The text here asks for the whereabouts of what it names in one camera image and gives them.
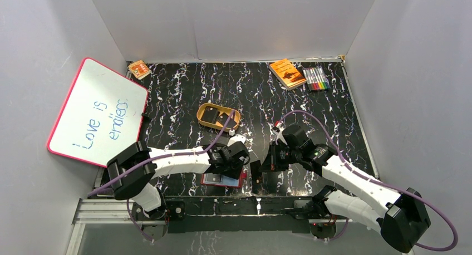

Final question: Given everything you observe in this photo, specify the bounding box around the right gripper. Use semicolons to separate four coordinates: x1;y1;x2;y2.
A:
259;141;301;172

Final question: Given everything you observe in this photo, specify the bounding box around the red card holder wallet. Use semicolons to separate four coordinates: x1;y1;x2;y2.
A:
200;170;247;188

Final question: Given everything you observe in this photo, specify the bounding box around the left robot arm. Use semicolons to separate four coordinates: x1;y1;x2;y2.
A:
107;134;250;219

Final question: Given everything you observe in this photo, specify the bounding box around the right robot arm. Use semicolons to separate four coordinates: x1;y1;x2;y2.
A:
259;124;431;253

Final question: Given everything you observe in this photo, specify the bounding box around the black cards stack in tray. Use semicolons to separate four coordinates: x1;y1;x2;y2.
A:
201;106;220;124

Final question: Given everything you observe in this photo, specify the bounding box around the small orange card box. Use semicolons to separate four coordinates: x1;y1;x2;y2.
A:
128;60;151;80

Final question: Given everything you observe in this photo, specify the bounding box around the tan oval tray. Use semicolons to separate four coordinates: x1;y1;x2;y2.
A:
196;102;241;132

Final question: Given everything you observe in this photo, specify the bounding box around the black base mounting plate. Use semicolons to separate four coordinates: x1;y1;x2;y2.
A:
131;196;346;238

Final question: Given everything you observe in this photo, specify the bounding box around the coloured marker pen pack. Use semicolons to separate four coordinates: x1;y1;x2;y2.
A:
302;66;331;91

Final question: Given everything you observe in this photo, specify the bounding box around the orange book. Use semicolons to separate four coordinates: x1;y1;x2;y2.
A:
269;58;307;91

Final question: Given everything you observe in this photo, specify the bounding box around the pink framed whiteboard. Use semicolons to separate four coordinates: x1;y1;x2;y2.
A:
47;57;149;167

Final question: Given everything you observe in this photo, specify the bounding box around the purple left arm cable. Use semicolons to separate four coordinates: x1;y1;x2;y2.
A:
87;110;237;243

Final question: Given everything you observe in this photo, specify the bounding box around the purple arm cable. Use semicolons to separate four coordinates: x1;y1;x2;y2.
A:
87;110;237;243
274;110;459;252

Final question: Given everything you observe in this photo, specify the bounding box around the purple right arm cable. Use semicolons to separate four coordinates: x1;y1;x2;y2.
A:
274;110;459;252

